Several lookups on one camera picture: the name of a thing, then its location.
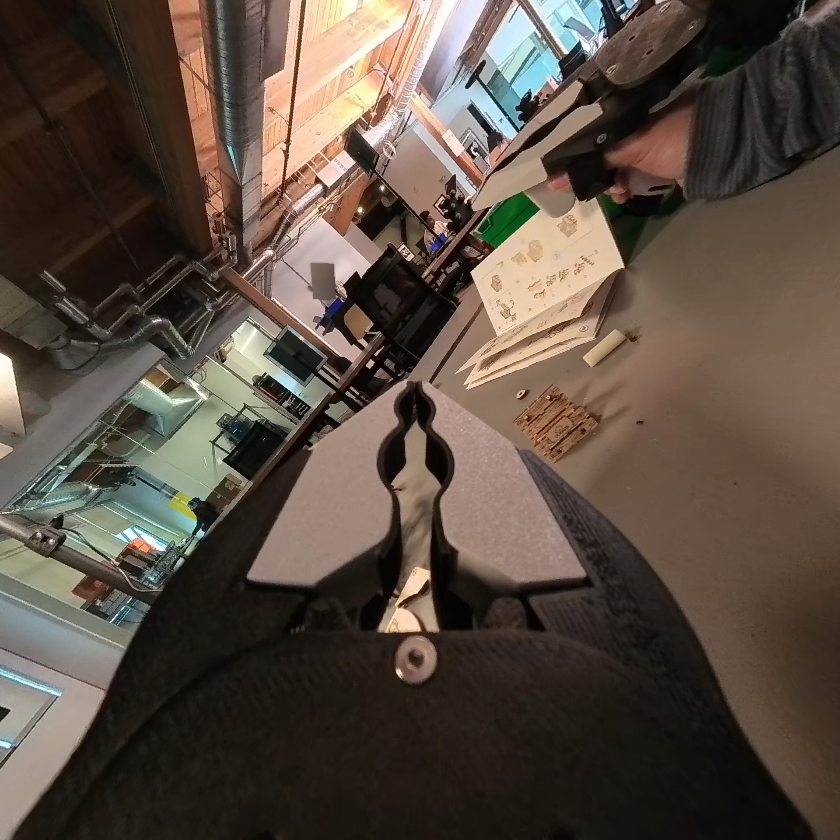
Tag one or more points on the thin pale wooden model part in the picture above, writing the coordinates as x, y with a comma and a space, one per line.
412, 594

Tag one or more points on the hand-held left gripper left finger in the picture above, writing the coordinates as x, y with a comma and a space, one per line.
321, 512

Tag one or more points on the metal ventilation duct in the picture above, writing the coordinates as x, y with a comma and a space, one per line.
226, 98

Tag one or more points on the person's right forearm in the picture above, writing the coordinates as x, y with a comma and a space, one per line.
768, 111

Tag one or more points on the white wax stick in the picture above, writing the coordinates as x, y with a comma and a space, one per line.
605, 348

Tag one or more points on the black cabinet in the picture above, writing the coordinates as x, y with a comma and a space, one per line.
400, 302

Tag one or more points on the green plastic bin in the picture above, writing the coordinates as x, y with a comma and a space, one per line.
508, 220

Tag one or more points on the instruction booklet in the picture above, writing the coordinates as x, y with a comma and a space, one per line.
551, 282

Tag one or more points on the person's right hand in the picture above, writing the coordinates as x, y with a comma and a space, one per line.
656, 151

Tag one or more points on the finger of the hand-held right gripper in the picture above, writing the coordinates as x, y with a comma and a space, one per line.
541, 124
518, 174

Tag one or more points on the wall monitor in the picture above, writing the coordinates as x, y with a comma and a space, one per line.
295, 354

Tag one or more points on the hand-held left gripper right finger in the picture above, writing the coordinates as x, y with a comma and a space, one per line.
505, 518

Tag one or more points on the brown slotted wooden model block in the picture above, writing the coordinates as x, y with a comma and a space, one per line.
558, 425

